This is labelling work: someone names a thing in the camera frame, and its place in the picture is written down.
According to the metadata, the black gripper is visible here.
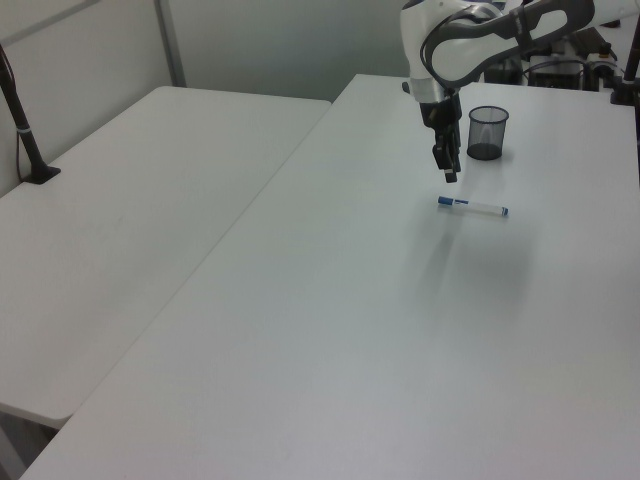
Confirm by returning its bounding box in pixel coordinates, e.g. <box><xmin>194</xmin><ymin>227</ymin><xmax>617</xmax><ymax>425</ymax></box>
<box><xmin>417</xmin><ymin>92</ymin><xmax>464</xmax><ymax>184</ymax></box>

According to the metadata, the grey partition post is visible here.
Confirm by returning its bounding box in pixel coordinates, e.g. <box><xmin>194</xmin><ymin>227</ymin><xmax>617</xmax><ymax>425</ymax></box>
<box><xmin>152</xmin><ymin>0</ymin><xmax>188</xmax><ymax>88</ymax></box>

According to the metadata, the blue and white marker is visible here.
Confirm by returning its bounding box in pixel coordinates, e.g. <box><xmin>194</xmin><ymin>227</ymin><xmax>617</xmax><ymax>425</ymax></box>
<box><xmin>437</xmin><ymin>195</ymin><xmax>512</xmax><ymax>220</ymax></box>

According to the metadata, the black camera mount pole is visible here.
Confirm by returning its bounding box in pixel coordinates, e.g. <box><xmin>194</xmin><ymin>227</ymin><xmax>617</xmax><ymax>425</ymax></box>
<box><xmin>0</xmin><ymin>41</ymin><xmax>63</xmax><ymax>185</ymax></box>
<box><xmin>608</xmin><ymin>28</ymin><xmax>640</xmax><ymax>107</ymax></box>

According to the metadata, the lab equipment behind table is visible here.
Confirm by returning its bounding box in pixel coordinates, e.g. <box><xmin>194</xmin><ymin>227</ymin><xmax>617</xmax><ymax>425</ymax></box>
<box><xmin>481</xmin><ymin>25</ymin><xmax>621</xmax><ymax>93</ymax></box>

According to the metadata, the black mesh pen cup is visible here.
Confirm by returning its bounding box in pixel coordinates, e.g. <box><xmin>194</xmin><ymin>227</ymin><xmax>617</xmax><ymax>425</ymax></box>
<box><xmin>466</xmin><ymin>105</ymin><xmax>511</xmax><ymax>162</ymax></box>

